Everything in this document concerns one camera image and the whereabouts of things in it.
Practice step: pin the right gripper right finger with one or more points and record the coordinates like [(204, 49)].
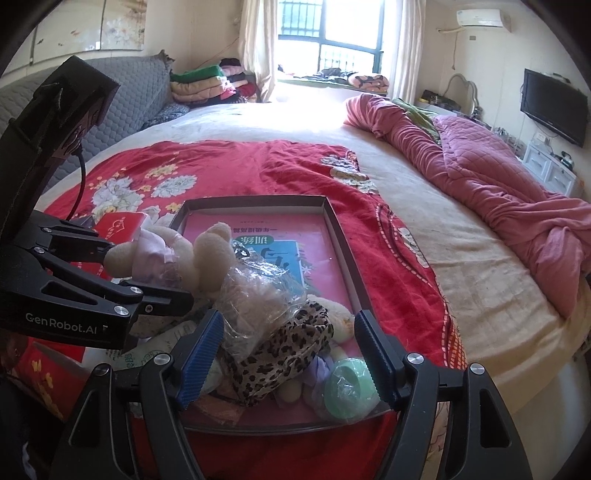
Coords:
[(408, 383)]

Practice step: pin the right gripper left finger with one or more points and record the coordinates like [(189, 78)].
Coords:
[(168, 384)]

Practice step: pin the white snack bag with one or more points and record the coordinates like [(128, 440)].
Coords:
[(142, 352)]

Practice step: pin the green sponge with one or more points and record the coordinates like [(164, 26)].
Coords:
[(349, 393)]

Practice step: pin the leopard print scrunchie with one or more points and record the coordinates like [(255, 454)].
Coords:
[(282, 356)]

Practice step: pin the small bear purple ribbon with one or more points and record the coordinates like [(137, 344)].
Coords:
[(309, 386)]

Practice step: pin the plush bear pink bow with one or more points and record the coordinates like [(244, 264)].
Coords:
[(160, 256)]

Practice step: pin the pink item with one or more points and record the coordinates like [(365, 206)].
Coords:
[(255, 299)]

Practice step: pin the red tissue pack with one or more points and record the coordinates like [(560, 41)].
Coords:
[(116, 227)]

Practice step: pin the beige bed sheet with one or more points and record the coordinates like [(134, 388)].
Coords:
[(505, 321)]

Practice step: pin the grey tray with pink book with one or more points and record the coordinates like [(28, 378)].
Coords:
[(302, 235)]

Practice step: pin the pink quilted comforter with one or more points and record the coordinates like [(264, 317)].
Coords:
[(548, 232)]

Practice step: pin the grey quilted headboard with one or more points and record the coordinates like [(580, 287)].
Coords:
[(144, 90)]

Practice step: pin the white drawer cabinet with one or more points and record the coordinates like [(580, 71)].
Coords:
[(552, 174)]

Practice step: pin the three panel floral painting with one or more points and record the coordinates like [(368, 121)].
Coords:
[(78, 26)]

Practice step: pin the stack of folded blankets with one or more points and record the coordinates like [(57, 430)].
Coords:
[(222, 83)]

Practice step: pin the heart shaped mirror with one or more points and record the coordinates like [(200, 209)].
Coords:
[(465, 93)]

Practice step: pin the folded blanket on windowsill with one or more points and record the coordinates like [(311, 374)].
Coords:
[(370, 83)]

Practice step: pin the cream curtain left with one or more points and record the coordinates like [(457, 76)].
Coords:
[(257, 41)]

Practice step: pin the cream curtain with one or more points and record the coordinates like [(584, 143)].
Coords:
[(257, 41), (403, 39)]

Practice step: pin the cream curtain right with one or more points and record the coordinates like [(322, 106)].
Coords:
[(403, 39)]

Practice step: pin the white air conditioner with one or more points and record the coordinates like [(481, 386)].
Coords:
[(484, 18)]

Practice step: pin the wall mounted television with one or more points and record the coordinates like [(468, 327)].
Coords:
[(555, 105)]

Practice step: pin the window with dark frame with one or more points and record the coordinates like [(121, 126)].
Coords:
[(319, 35)]

